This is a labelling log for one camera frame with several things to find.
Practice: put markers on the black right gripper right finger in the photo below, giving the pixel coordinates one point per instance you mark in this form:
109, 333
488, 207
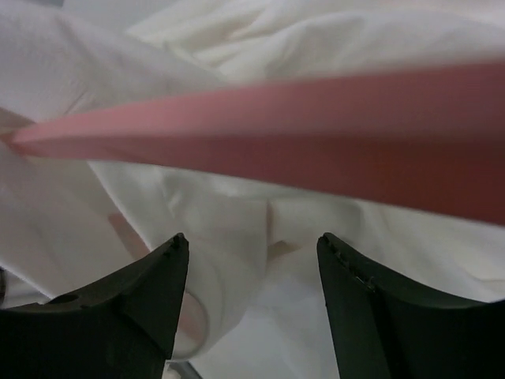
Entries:
386, 325

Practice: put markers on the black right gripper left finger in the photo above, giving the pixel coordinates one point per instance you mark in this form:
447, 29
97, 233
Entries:
122, 326

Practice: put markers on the white t shirt red print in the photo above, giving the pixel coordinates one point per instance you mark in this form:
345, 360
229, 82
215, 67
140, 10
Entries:
259, 311

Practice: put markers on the pink hanger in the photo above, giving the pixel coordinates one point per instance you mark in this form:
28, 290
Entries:
430, 139

